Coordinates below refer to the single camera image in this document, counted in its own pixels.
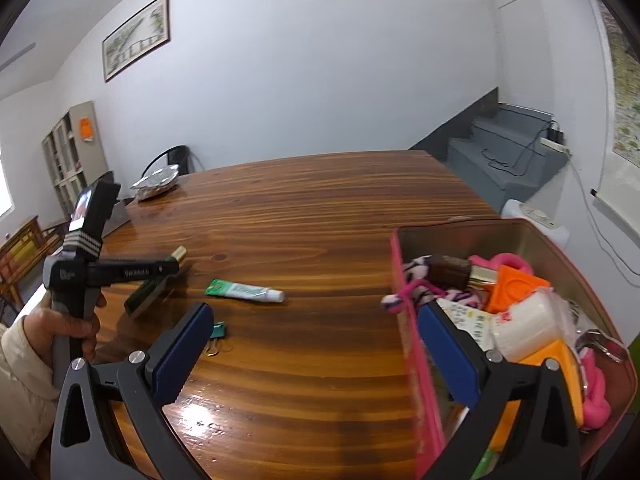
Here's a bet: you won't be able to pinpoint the thin wall cable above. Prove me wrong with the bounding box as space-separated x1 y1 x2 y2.
570 160 640 281

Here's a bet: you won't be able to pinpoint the dark green tube gold cap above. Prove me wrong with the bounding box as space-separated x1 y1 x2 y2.
124 246 188 318

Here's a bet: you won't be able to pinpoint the grey rectangular box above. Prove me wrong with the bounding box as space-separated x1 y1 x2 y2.
102 199 130 236

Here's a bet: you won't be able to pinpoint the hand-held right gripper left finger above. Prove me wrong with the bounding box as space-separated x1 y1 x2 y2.
50 302 216 480

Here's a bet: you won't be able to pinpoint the black chair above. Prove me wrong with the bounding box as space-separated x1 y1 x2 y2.
141 145 205 178

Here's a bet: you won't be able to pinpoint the small green white toothpaste tube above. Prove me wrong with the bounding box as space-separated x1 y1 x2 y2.
205 279 287 304

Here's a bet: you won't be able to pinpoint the foil-wrapped tray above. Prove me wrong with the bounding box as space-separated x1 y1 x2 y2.
130 164 181 202

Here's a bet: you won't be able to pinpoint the pink tin container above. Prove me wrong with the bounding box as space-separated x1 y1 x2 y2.
390 218 640 480

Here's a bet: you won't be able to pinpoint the orange rubber cube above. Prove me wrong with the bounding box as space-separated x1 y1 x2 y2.
482 265 551 316

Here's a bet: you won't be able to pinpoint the grey glass-door cabinet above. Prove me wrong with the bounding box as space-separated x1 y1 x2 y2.
41 100 111 218

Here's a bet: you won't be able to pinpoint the grey stairs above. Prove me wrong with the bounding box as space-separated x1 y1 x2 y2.
410 87 571 213

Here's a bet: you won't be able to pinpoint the pink leopard plush earmuffs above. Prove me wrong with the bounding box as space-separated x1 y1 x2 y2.
381 255 483 313

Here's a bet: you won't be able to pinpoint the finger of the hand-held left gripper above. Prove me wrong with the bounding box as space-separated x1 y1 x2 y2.
85 256 182 288

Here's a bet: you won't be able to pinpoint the large metal clip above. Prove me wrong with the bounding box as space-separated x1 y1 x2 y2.
575 329 631 366

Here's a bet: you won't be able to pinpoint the pink plastic loop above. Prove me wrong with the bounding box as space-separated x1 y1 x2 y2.
469 252 533 276

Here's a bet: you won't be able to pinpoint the person's left forearm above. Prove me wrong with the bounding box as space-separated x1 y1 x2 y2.
0 317 63 466

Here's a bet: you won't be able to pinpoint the brown and gold lipstick tube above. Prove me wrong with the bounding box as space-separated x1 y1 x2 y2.
429 254 498 288

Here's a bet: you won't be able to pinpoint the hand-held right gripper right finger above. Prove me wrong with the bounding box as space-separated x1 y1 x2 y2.
417 302 583 480

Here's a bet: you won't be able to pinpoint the white plastic appliance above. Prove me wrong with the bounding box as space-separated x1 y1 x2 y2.
500 199 571 246

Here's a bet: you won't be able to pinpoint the orange ribbed block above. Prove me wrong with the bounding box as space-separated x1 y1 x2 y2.
487 339 586 456

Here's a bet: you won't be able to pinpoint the person's left hand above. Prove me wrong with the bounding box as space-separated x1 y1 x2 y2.
20 292 108 363

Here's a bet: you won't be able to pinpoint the teal binder clip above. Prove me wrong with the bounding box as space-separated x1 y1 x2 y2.
202 322 230 358

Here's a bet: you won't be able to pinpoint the framed wall picture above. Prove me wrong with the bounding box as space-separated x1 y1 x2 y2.
102 0 171 83

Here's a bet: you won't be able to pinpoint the wooden chair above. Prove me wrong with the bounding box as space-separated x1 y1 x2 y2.
0 215 63 311

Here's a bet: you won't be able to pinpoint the black power cable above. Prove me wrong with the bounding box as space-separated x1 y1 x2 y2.
480 110 556 176

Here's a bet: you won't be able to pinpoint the white power strip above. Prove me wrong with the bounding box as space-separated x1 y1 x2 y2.
540 127 573 156

